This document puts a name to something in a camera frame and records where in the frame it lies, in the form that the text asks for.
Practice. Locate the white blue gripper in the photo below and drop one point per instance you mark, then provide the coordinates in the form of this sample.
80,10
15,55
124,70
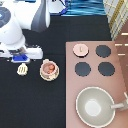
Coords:
21,54

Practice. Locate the cream slotted spatula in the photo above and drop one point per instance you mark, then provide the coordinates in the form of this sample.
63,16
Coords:
22,69

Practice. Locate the small pink pot with food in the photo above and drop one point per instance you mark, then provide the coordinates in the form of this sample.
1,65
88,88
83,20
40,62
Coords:
49,68

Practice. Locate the pink pot lid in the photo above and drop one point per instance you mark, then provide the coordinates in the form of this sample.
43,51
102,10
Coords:
80,50

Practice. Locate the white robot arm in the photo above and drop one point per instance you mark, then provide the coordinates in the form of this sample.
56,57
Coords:
16,15

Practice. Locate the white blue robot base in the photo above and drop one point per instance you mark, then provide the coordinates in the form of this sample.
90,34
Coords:
58,7

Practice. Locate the cream round plate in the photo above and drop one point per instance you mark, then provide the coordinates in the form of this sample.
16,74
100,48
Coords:
42,76

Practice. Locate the black table mat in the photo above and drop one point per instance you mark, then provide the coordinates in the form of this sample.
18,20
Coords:
31,102

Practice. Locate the pink stove top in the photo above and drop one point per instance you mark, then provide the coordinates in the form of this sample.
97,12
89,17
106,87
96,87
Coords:
113,84

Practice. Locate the black round burner rear right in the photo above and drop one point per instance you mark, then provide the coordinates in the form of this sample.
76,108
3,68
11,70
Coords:
103,51

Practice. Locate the black round burner front right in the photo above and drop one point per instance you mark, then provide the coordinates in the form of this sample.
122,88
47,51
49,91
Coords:
106,68

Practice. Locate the large grey frying pan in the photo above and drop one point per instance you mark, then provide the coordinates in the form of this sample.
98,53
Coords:
96,107

